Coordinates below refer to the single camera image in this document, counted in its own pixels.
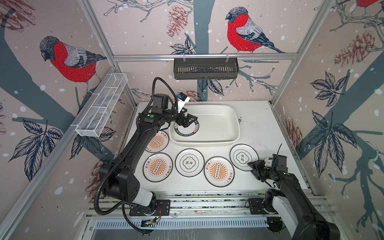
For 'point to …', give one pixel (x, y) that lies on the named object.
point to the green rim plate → (190, 130)
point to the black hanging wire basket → (188, 68)
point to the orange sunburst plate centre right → (219, 171)
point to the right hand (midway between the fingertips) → (249, 168)
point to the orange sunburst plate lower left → (157, 167)
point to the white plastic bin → (217, 125)
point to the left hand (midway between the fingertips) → (190, 113)
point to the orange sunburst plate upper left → (159, 143)
